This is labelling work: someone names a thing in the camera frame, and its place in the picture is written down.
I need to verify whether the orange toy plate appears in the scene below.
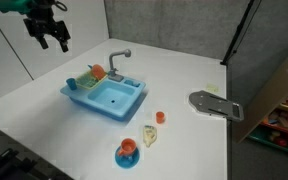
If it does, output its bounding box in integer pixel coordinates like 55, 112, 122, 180
91, 63, 106, 81

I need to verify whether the blue toy saucer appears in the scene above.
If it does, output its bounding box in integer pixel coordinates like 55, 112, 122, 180
114, 145, 141, 169

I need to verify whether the pale yellow sticky note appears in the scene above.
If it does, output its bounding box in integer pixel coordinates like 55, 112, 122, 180
206, 83, 220, 94

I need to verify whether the small orange toy cup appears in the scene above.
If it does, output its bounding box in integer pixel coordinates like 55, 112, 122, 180
155, 111, 166, 125

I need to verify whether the yellow toy dish rack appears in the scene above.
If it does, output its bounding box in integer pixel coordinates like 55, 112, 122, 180
75, 69, 109, 91

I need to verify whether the orange toy mug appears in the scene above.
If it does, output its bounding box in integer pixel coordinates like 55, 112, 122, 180
118, 138, 138, 158

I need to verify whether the black equipment frame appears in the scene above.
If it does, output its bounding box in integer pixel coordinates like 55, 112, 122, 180
0, 119, 75, 180

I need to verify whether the brown cardboard board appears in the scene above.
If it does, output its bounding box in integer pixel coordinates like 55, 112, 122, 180
232, 56, 288, 144

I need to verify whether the shelf with colourful toys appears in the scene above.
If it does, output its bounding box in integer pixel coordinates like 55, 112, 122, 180
247, 83, 288, 158

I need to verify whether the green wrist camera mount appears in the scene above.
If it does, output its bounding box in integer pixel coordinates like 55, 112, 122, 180
0, 0, 38, 16

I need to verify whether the gray toy faucet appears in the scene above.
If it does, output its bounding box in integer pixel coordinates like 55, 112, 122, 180
108, 48, 132, 83

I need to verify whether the gray metal mounting plate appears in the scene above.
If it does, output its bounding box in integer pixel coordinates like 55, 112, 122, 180
188, 89, 245, 123

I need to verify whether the light blue toy sink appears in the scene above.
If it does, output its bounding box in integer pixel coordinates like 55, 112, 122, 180
60, 73, 147, 122

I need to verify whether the black tripod pole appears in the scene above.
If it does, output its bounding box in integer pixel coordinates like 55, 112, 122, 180
220, 0, 262, 66

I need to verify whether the small blue toy cup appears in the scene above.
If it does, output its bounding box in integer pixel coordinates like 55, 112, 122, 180
66, 77, 78, 92

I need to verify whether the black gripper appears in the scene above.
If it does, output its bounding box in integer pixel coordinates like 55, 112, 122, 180
23, 0, 72, 53

